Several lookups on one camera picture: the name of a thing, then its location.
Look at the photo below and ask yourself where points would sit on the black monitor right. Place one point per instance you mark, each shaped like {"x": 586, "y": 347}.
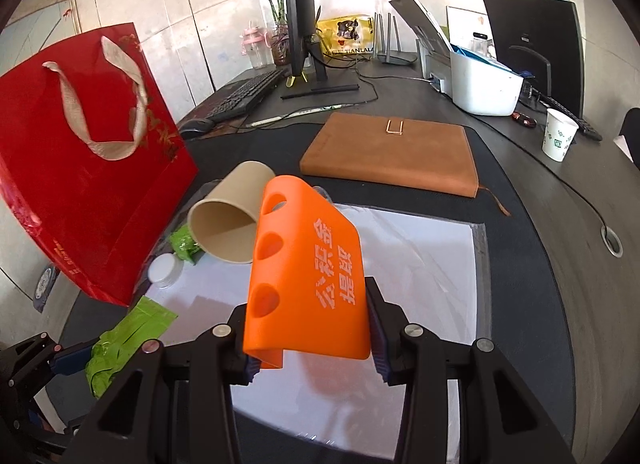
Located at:
{"x": 540, "y": 40}

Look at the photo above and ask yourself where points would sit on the black desk mat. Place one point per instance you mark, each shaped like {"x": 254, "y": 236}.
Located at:
{"x": 527, "y": 314}

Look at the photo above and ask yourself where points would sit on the black monitor left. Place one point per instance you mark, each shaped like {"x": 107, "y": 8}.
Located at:
{"x": 306, "y": 56}

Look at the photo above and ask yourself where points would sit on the black wifi router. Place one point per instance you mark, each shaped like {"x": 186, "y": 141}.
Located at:
{"x": 387, "y": 46}

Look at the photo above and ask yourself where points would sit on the white paper cup green print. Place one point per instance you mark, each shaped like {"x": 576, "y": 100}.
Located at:
{"x": 559, "y": 133}

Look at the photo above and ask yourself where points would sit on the black monitor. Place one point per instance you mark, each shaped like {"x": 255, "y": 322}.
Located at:
{"x": 306, "y": 56}
{"x": 540, "y": 40}

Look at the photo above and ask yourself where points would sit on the black keyboard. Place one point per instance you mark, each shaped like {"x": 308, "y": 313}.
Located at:
{"x": 239, "y": 98}

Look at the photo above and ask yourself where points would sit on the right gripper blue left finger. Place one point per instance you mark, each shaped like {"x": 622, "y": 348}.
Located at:
{"x": 252, "y": 367}

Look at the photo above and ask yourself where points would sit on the brown paper cup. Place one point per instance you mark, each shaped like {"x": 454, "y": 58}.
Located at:
{"x": 224, "y": 223}

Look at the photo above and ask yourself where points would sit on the yellow phone stand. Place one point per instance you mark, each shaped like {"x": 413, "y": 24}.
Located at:
{"x": 296, "y": 81}

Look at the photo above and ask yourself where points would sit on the brown leather notebook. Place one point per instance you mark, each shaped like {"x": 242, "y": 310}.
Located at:
{"x": 412, "y": 154}

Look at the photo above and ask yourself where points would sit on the yellow snack bag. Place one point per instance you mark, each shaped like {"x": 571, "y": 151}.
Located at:
{"x": 346, "y": 35}

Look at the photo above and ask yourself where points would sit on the white paper stack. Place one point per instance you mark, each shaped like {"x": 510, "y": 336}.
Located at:
{"x": 437, "y": 270}

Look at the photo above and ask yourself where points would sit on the pink water bottle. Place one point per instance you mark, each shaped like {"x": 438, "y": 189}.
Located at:
{"x": 254, "y": 47}

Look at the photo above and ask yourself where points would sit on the red paper gift bag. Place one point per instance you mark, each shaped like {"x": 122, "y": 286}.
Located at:
{"x": 92, "y": 163}

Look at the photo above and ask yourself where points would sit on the black office chair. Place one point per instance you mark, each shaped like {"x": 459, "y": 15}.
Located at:
{"x": 630, "y": 134}

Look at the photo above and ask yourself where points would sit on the green wrapper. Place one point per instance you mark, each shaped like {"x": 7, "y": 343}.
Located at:
{"x": 184, "y": 246}
{"x": 146, "y": 321}

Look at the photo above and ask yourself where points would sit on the white round lid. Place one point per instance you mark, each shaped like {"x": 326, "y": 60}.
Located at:
{"x": 164, "y": 270}

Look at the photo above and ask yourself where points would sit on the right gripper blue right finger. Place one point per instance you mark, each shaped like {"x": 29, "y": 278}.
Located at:
{"x": 378, "y": 335}

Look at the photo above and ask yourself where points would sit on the white printer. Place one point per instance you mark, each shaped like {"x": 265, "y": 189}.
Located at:
{"x": 474, "y": 83}

